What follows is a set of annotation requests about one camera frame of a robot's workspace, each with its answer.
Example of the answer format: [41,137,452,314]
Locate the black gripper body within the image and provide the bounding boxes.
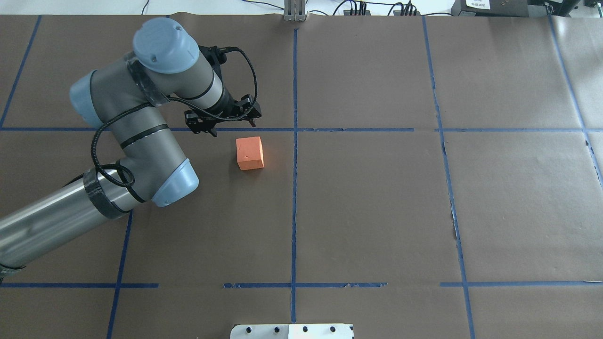
[185,92,262,132]

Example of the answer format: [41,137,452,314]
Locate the orange foam cube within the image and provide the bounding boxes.
[236,137,265,171]

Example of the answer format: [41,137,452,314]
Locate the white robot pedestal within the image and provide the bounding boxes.
[230,323,355,339]

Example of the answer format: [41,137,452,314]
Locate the aluminium frame post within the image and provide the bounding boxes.
[284,0,308,22]

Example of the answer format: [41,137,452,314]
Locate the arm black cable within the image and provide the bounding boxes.
[90,46,259,189]

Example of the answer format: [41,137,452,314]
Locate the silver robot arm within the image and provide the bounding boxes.
[0,17,262,278]

